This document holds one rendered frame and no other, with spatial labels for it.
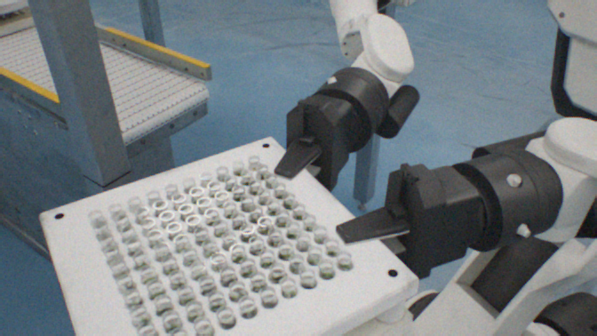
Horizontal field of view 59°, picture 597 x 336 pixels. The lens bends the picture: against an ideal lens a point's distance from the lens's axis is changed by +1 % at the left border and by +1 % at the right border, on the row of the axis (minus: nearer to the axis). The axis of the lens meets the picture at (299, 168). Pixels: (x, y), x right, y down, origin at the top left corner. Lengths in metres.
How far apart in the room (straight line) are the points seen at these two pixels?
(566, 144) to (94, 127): 0.67
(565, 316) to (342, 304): 0.99
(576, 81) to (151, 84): 0.80
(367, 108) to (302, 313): 0.29
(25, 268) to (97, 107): 1.19
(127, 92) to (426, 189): 0.82
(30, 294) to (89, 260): 1.45
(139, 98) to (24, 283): 1.00
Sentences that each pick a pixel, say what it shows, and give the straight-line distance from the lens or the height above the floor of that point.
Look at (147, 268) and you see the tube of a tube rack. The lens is 0.44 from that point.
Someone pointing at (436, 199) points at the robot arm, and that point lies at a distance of 0.45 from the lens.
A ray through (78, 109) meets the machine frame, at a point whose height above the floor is 0.91.
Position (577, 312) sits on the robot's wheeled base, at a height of 0.36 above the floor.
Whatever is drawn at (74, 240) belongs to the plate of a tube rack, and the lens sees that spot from 0.49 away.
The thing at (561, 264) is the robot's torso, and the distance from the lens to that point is 0.86.
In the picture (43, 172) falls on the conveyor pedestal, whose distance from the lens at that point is 1.53.
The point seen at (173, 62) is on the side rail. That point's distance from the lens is 1.21.
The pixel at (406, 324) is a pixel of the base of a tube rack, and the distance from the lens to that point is 0.47.
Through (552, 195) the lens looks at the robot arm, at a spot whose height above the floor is 1.02.
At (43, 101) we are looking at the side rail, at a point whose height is 0.82.
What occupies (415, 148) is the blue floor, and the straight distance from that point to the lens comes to 2.38.
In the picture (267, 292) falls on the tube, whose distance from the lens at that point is 0.41.
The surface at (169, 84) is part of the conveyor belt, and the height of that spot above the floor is 0.80.
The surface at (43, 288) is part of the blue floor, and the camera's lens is 1.92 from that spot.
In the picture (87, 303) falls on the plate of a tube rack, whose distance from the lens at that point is 0.44.
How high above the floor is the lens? 1.33
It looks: 37 degrees down
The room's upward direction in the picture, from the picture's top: straight up
